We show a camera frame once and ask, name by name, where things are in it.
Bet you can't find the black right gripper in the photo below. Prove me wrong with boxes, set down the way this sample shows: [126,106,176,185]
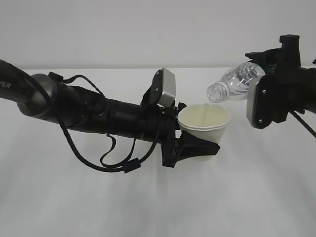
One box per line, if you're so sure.
[245,34,316,123]

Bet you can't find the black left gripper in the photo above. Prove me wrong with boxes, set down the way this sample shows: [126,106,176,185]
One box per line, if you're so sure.
[158,101,220,167]

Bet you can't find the white paper cup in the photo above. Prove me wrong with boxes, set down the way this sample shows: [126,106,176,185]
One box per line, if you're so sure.
[177,104,231,145]

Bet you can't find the clear green-label water bottle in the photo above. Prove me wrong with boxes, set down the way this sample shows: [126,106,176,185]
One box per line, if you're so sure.
[206,61,266,103]

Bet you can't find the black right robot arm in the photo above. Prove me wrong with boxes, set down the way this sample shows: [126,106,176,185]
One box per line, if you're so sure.
[245,35,316,129]

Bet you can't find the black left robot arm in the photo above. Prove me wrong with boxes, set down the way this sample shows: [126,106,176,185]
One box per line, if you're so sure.
[0,61,220,173]

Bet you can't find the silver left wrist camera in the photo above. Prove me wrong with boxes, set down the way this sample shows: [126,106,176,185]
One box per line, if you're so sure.
[141,68,176,108]

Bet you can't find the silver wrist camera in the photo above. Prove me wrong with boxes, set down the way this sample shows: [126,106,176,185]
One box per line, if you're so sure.
[246,78,272,129]
[141,68,176,108]

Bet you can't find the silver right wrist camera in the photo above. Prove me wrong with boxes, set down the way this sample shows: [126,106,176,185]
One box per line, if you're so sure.
[246,78,272,129]

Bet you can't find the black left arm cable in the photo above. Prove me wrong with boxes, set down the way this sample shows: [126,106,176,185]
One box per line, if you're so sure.
[0,59,171,174]

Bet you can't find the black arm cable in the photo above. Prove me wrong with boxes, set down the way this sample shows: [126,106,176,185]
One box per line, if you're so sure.
[290,108,316,139]
[0,59,171,174]

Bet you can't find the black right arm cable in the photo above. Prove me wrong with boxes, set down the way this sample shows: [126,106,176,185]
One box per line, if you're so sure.
[290,108,316,139]

